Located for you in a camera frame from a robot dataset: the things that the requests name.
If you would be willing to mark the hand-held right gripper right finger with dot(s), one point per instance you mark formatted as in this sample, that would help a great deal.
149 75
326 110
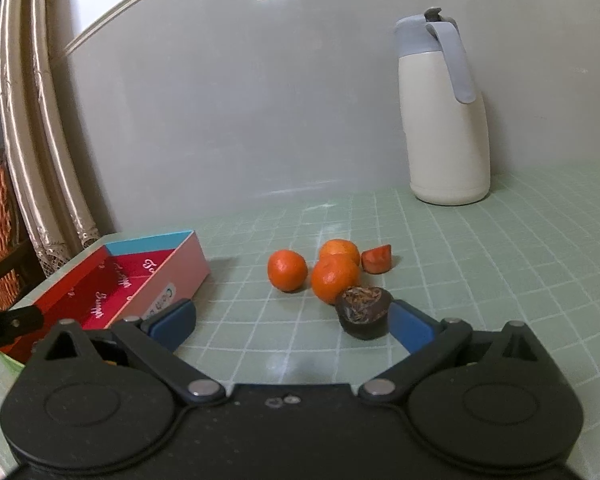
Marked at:
411 324

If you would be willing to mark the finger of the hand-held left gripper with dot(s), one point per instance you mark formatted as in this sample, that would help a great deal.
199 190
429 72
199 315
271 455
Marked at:
5 327

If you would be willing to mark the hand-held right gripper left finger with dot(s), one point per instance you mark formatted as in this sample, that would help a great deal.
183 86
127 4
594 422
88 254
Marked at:
172 319

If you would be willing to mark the dark passion fruit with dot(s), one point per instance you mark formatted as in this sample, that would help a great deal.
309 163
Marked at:
362 312

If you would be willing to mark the colourful cardboard box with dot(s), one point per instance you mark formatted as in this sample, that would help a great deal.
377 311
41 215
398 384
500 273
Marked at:
130 280

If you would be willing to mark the red fruit piece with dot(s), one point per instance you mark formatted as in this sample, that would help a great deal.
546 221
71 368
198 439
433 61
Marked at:
376 259

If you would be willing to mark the tangerine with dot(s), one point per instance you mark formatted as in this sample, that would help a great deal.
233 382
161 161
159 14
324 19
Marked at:
287 271
339 249
334 280

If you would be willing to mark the cream thermos jug grey lid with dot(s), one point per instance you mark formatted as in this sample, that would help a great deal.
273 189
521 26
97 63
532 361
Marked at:
445 140

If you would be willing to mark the beige satin curtain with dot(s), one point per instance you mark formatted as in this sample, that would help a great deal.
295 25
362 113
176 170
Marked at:
45 135

